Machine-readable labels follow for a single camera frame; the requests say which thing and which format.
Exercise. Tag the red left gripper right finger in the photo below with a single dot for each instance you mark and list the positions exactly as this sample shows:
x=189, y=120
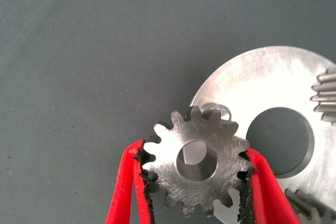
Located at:
x=270, y=197

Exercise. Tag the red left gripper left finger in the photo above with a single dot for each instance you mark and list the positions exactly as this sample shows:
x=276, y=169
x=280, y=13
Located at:
x=123, y=187

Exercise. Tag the small steel planetary gear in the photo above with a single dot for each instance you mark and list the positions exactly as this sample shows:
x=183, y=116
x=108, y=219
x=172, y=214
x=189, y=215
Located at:
x=326, y=95
x=309, y=205
x=183, y=134

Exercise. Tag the round metal carrier plate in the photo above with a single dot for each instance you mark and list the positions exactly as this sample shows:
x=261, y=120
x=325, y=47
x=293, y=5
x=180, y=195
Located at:
x=262, y=82

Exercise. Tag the dark grey table cloth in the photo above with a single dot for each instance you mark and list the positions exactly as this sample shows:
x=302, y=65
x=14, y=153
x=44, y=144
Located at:
x=92, y=51

